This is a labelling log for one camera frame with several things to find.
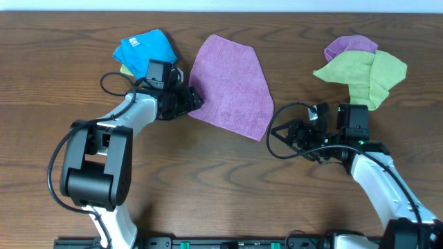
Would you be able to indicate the purple microfiber cloth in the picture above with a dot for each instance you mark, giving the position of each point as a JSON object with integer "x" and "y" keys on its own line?
{"x": 229, "y": 78}

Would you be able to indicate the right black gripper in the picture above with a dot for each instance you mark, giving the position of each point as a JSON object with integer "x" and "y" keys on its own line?
{"x": 297, "y": 125}

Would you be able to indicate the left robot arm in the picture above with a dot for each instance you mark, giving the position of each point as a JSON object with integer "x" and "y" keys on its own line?
{"x": 97, "y": 167}

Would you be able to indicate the green crumpled cloth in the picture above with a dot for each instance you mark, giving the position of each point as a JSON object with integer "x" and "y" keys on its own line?
{"x": 369, "y": 76}

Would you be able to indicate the green folded cloth under blue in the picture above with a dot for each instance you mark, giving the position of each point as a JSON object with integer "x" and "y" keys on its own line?
{"x": 126, "y": 71}

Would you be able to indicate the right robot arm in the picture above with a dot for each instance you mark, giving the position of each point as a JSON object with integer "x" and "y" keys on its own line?
{"x": 406, "y": 221}

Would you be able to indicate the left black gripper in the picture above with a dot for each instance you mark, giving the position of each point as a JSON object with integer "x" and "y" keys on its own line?
{"x": 187, "y": 100}

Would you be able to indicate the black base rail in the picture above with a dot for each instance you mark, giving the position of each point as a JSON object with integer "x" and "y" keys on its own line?
{"x": 298, "y": 242}

